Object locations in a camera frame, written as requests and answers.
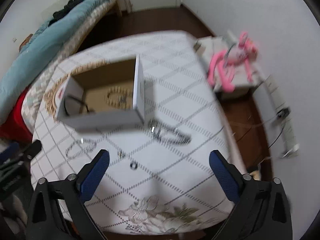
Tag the black headband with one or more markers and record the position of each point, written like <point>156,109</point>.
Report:
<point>75,106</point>

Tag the white cardboard box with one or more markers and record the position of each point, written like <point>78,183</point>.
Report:
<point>114,90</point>

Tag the black power adapter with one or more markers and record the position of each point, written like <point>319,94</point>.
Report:
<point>283,113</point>

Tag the gold crystal earring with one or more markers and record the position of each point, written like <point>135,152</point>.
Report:
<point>121,155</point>

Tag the pink panther plush toy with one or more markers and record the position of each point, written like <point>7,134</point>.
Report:
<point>225,63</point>

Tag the white diamond pattern tablecloth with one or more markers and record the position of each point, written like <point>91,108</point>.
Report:
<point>164,184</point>

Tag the black clothing on bed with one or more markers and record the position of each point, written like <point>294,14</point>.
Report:
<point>58,15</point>

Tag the light blue quilt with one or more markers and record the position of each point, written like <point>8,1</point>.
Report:
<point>32,60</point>

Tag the white power strip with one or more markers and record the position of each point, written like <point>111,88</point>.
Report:
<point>277,119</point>

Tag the brown pillow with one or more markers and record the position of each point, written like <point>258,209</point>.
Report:
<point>26,40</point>

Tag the white cloth covered box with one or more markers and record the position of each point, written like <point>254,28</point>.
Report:
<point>207,46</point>

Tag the red blanket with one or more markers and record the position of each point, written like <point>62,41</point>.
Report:
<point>14,129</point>

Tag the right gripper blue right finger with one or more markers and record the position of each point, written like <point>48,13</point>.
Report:
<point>227,175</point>

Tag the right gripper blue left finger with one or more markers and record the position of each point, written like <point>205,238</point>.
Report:
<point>91,174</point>

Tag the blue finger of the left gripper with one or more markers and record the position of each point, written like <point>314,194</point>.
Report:
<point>32,150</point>
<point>9,151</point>

